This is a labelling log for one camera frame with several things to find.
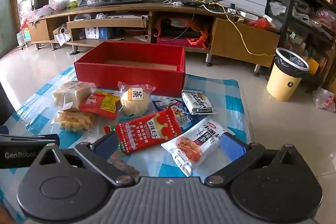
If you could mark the wooden tv stand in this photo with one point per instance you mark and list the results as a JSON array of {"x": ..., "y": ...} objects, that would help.
[{"x": 241, "y": 37}]

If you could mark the blue white carton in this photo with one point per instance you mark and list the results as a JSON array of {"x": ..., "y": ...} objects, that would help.
[{"x": 98, "y": 33}]

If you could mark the silver media player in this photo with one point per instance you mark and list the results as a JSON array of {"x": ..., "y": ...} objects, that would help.
[{"x": 126, "y": 16}]

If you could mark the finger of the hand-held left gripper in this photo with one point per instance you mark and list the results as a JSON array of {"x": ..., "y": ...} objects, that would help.
[{"x": 39, "y": 139}]

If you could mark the yellow crispy snack packet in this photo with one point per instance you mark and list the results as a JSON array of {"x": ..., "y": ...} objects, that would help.
[{"x": 74, "y": 121}]

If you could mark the blue white snack packet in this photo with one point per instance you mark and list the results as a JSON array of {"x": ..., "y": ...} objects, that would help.
[{"x": 181, "y": 115}]

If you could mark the red cardboard box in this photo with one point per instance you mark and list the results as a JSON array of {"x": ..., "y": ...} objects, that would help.
[{"x": 126, "y": 73}]

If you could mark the steamed cake packet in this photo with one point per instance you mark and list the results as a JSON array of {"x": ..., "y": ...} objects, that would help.
[{"x": 135, "y": 99}]

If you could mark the yellow trash bin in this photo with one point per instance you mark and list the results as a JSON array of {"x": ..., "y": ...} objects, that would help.
[{"x": 283, "y": 82}]

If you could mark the blue white checked mat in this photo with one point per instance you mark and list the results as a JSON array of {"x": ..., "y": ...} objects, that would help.
[{"x": 44, "y": 92}]

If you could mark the dark brown snack packet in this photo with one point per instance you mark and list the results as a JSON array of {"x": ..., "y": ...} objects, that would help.
[{"x": 126, "y": 167}]

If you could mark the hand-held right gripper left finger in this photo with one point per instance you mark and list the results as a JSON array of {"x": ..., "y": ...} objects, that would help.
[{"x": 105, "y": 144}]

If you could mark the wicker basket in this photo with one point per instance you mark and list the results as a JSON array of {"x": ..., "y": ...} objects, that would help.
[{"x": 40, "y": 2}]

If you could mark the orange plastic bag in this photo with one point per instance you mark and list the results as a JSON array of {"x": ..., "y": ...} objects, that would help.
[{"x": 199, "y": 37}]

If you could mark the small red yellow snack packet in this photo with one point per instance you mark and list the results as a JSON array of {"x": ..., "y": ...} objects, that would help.
[{"x": 101, "y": 104}]

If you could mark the white plastic bag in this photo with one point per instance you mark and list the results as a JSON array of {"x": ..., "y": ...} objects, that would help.
[{"x": 325, "y": 100}]

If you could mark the large red spicy strip packet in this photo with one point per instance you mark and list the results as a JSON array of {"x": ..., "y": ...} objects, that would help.
[{"x": 147, "y": 132}]

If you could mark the black metal shelf rack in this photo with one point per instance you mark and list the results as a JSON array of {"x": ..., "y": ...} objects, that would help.
[{"x": 294, "y": 11}]

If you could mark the pale sliced cake packet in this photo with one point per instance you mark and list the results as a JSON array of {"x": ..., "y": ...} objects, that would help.
[{"x": 72, "y": 94}]

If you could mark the red plastic bag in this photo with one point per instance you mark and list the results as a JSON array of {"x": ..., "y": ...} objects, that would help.
[{"x": 260, "y": 22}]

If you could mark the green white wafer packet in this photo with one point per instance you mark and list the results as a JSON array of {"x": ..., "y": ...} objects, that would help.
[{"x": 198, "y": 103}]

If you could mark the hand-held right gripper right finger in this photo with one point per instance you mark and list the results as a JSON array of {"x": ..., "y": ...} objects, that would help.
[{"x": 231, "y": 147}]

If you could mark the white spicy strip packet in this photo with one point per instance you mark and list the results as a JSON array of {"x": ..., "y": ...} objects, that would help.
[{"x": 194, "y": 145}]

